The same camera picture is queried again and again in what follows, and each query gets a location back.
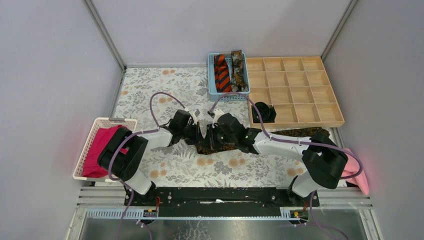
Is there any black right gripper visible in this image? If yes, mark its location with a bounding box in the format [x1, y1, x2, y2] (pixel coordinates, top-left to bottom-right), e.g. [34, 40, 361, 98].
[201, 122, 237, 150]

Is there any black gold patterned tie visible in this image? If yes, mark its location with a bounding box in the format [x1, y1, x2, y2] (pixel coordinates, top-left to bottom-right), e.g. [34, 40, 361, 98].
[194, 127, 331, 155]

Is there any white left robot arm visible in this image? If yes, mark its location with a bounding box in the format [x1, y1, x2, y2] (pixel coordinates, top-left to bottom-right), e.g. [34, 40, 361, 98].
[97, 108, 203, 206]

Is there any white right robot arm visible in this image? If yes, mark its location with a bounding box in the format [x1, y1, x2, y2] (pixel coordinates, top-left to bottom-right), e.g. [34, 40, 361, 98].
[205, 111, 348, 206]

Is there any blue plastic basket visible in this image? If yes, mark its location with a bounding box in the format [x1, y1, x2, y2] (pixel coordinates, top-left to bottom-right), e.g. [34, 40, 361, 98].
[207, 50, 251, 102]

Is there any dark green rolled tie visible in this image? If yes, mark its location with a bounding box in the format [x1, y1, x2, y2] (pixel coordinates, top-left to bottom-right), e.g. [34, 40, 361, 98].
[251, 101, 277, 124]

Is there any brown camouflage tie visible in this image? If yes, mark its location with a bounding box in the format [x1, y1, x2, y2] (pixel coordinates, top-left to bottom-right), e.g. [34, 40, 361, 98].
[231, 50, 249, 92]

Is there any orange navy striped tie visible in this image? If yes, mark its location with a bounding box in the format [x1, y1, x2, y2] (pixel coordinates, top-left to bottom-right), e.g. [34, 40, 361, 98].
[213, 54, 233, 93]

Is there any floral patterned tablecloth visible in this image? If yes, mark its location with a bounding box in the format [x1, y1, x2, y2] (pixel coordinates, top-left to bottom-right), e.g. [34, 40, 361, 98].
[114, 67, 306, 187]

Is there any wooden compartment tray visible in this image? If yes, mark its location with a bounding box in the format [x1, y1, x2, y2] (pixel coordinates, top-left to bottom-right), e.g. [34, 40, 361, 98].
[246, 56, 345, 129]

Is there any white plastic basket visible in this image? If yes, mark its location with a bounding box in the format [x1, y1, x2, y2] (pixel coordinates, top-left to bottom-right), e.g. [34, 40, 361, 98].
[72, 117, 138, 183]

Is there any red cloth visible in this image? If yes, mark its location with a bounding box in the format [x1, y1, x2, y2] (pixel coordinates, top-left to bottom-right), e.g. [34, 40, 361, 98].
[82, 125, 124, 178]

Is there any pink cloth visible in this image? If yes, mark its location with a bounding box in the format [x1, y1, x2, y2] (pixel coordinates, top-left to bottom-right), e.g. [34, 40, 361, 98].
[341, 153, 370, 195]

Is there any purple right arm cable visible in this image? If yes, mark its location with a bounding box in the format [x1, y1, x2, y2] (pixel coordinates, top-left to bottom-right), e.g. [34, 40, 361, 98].
[208, 92, 365, 181]

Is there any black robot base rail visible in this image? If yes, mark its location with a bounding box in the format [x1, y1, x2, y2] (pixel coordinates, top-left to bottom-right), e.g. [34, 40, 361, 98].
[124, 187, 320, 218]

